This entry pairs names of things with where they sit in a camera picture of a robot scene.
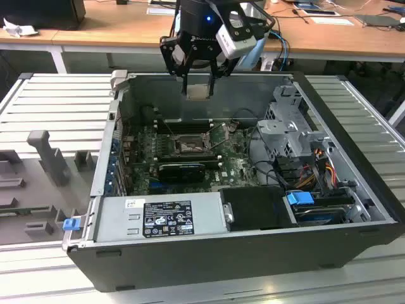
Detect white paper sheet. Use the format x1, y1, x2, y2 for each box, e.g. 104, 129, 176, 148
311, 15, 355, 26

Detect black graphics card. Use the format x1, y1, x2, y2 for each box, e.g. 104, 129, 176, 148
158, 162, 206, 184

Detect black box on desk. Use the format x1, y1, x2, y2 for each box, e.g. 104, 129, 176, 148
0, 0, 86, 31

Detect flat phone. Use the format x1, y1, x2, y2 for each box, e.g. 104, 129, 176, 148
300, 8, 339, 16

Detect grey parts rack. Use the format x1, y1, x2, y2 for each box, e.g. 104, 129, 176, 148
0, 129, 102, 244

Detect orange yellow power wires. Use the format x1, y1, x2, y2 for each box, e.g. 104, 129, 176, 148
297, 148, 338, 191

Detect pale blue teach pendant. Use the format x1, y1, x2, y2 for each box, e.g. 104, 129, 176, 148
242, 37, 270, 71

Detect metal socket cover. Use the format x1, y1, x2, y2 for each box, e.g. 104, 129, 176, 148
207, 122, 238, 151

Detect green RAM stick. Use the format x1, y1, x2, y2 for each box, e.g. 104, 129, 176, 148
0, 206, 51, 218

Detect blue cable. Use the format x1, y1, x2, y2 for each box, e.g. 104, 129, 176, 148
268, 30, 290, 72

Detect green motherboard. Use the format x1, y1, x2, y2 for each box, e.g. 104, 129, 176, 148
121, 122, 263, 196

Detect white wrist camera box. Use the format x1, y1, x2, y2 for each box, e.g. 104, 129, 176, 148
216, 11, 259, 61

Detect crumpled white paper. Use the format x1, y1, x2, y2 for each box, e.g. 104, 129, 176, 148
3, 17, 39, 39

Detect silver square CPU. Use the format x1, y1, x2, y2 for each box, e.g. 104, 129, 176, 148
185, 84, 212, 101

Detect grey metal drive cage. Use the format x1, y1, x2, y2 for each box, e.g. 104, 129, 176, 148
256, 84, 338, 162

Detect silver power supply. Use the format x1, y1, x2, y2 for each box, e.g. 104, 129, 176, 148
94, 193, 228, 243

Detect dark flat tablet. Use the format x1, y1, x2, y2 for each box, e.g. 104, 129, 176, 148
354, 14, 402, 29

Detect hard disk in blue carrier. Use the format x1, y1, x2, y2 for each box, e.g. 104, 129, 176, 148
285, 191, 352, 227

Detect black PC case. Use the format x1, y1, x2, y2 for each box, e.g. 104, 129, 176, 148
61, 69, 400, 294

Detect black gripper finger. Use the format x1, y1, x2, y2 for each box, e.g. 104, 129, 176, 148
159, 35, 192, 96
209, 50, 239, 96

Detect wooden desk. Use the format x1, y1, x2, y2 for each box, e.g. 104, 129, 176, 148
0, 0, 405, 75

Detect grey power strip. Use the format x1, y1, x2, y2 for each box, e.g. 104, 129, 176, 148
147, 6, 178, 16

